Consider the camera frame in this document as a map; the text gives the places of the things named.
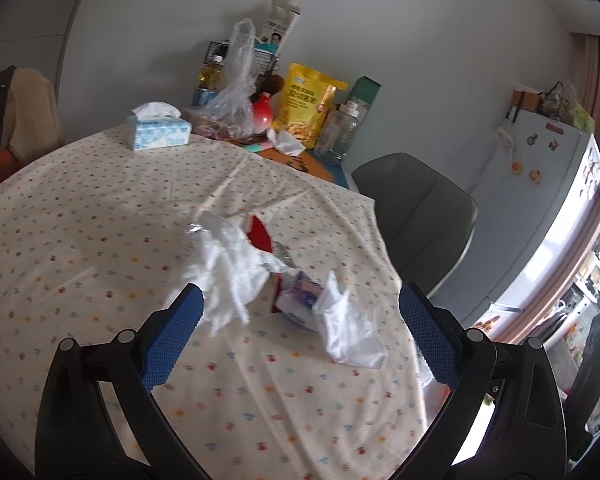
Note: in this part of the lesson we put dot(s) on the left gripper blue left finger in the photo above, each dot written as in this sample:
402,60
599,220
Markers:
165,333

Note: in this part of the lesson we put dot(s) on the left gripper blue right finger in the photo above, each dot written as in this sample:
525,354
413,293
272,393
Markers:
437,333

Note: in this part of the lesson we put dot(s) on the white plastic wrapper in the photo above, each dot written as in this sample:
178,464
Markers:
349,335

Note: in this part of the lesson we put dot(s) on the white tissue paper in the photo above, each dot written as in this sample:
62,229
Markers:
217,256

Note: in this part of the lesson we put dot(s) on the blue white snack wrapper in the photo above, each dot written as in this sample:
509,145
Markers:
295,299

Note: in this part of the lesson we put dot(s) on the red white torn wrapper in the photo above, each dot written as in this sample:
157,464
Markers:
259,237

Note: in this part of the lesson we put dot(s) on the grey upholstered chair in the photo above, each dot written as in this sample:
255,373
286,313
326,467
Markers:
426,221

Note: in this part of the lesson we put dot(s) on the white refrigerator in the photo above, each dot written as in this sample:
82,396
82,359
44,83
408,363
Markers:
532,197

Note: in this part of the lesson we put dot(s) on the blue tissue box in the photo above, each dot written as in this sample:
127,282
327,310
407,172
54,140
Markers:
157,125

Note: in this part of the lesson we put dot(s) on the clear glass jar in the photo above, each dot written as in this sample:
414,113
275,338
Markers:
338,133

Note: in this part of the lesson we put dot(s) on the crumpled tissue near vase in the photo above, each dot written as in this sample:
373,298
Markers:
284,142

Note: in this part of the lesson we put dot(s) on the clear plastic bag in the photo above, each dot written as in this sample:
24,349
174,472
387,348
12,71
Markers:
229,115

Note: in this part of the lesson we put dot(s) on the red peach-shaped vase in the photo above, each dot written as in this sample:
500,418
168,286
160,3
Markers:
262,114

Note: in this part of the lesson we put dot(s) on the basket on refrigerator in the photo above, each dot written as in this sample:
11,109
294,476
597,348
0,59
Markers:
559,103

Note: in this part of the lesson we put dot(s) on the green carton box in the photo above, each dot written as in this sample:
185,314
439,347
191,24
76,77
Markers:
365,91

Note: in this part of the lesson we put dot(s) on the oil bottle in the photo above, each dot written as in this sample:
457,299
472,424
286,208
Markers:
208,81

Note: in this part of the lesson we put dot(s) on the yellow snack bag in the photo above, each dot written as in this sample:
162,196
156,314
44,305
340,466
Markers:
305,102

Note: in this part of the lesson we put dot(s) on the black wire basket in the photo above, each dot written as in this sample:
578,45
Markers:
262,62

